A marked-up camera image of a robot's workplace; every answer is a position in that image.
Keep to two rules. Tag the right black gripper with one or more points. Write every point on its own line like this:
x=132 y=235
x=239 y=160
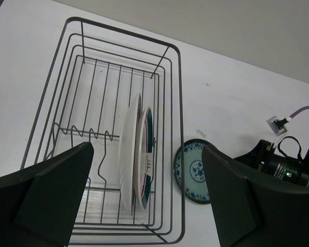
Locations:
x=275 y=162

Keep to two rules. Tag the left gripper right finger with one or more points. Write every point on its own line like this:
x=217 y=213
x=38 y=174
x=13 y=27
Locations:
x=251 y=208

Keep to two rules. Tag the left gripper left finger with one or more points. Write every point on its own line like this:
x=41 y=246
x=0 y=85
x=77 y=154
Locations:
x=39 y=204

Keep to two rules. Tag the orange sunburst white plate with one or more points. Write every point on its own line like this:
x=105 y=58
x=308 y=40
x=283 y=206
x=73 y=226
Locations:
x=126 y=152

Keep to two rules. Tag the teal red rimmed plate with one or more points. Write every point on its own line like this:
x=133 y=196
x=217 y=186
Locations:
x=143 y=158

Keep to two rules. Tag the blue floral small plate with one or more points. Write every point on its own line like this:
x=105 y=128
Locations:
x=189 y=173

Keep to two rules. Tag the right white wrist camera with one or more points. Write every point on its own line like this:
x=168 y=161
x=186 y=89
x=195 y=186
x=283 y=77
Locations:
x=277 y=125

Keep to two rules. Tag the grey wire dish rack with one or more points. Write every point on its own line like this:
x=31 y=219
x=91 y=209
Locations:
x=97 y=71

